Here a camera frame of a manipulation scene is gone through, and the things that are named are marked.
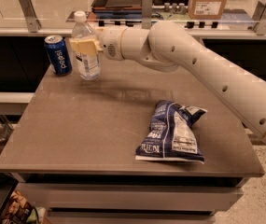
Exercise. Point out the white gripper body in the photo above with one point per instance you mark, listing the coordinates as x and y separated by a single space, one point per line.
110 43

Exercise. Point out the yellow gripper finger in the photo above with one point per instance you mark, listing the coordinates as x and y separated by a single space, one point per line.
89 47

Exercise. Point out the clear plastic water bottle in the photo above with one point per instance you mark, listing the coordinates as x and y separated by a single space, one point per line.
88 66

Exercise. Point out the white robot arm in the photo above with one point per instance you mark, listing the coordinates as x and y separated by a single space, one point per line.
166 46

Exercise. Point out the blue pepsi can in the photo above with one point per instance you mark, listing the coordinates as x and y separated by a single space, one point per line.
58 55

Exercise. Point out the dark tray stack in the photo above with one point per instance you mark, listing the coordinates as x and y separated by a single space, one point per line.
119 9

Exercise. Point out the cardboard box with label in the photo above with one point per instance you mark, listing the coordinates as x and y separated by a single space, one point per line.
206 9

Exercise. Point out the blue chip bag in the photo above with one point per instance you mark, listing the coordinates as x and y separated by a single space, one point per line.
170 136

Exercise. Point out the white counter drawer cabinet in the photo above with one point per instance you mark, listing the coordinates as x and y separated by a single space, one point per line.
130 204

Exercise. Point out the snack box lower left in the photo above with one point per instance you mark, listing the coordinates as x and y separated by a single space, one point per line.
19 211

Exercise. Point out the middle metal glass bracket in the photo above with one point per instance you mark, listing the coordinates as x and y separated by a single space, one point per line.
146 13

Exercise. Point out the left metal glass bracket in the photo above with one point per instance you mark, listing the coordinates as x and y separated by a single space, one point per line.
32 21

